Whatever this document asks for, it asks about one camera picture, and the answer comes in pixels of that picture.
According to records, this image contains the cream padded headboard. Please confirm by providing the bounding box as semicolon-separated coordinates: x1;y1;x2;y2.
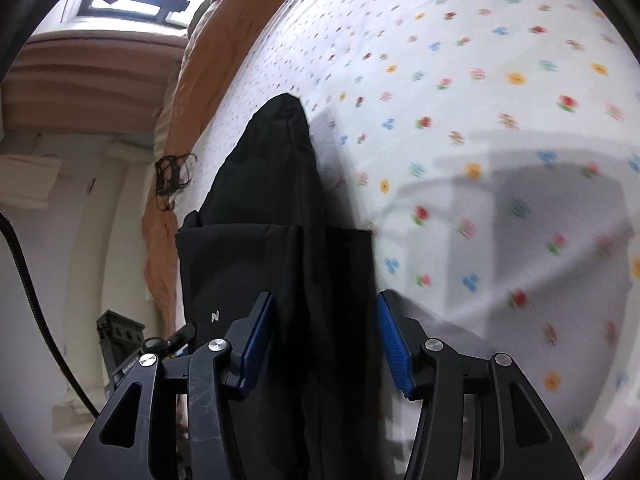
1;134;162;479

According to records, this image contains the brown orange blanket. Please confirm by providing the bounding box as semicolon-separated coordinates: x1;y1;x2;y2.
141;0;285;336

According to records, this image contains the black cable at lens edge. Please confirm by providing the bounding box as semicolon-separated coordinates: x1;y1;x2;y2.
0;211;101;418

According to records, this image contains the beige striped duvet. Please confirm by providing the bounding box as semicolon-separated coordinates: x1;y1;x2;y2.
152;0;252;156

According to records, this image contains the black button-up jacket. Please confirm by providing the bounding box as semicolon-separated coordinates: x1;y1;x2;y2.
176;93;382;479

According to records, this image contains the white floral bed sheet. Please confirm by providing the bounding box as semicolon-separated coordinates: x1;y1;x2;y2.
177;0;639;479

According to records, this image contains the black cable bundle with device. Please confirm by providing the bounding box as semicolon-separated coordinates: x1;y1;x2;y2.
153;152;199;212

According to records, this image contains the pink curtain left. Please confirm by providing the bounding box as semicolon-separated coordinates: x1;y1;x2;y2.
1;30;186;136

